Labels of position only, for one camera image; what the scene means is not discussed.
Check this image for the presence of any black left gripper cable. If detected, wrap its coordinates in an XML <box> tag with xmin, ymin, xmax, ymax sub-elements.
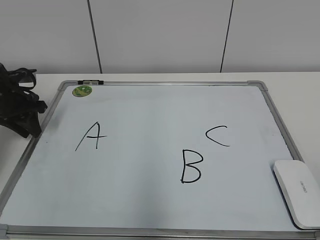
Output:
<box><xmin>6</xmin><ymin>66</ymin><xmax>38</xmax><ymax>91</ymax></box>

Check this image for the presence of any white rectangular board eraser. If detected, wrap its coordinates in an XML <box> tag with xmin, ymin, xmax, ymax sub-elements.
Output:
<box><xmin>273</xmin><ymin>160</ymin><xmax>320</xmax><ymax>230</ymax></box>

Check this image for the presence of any black and silver marker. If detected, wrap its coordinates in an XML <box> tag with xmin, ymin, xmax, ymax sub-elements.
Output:
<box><xmin>77</xmin><ymin>79</ymin><xmax>104</xmax><ymax>85</ymax></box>

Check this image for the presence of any white board with grey frame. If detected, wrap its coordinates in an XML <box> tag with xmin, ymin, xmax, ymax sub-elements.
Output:
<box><xmin>0</xmin><ymin>80</ymin><xmax>320</xmax><ymax>240</ymax></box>

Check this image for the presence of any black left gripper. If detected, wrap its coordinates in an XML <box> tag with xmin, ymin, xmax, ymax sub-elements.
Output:
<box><xmin>0</xmin><ymin>64</ymin><xmax>48</xmax><ymax>138</ymax></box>

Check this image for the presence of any round green magnet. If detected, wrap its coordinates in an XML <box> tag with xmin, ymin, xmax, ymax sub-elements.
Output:
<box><xmin>72</xmin><ymin>85</ymin><xmax>93</xmax><ymax>98</ymax></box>

